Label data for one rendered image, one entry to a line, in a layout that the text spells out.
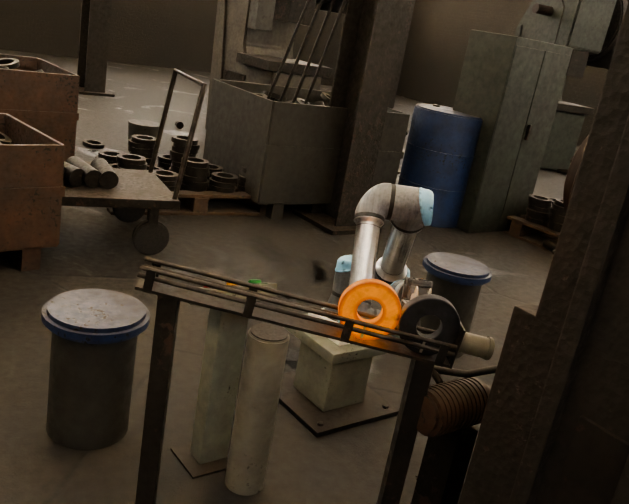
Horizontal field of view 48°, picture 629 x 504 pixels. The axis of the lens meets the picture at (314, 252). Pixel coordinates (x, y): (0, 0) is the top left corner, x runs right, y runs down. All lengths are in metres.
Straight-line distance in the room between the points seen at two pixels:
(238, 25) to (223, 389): 5.64
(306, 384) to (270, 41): 5.30
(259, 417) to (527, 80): 4.10
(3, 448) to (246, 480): 0.74
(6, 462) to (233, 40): 5.79
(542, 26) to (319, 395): 7.98
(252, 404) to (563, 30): 8.25
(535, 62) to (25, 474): 4.56
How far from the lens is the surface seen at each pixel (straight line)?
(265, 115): 4.79
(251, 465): 2.17
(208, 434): 2.27
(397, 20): 4.89
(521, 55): 5.54
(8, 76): 5.01
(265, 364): 2.00
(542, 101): 5.86
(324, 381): 2.62
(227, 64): 7.57
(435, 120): 5.46
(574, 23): 9.72
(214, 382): 2.17
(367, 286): 1.72
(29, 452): 2.37
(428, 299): 1.75
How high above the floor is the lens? 1.38
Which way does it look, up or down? 18 degrees down
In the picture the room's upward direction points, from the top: 10 degrees clockwise
